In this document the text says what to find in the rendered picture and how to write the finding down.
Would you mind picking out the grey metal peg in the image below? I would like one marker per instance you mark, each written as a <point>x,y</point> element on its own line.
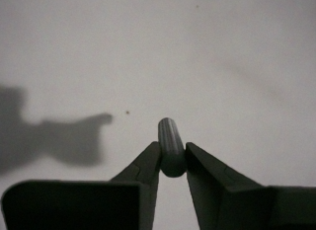
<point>173,158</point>

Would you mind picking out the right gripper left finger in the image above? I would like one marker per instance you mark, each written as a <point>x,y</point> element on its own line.
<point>87,205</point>

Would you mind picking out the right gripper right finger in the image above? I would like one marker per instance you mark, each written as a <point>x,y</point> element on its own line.
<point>225,199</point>

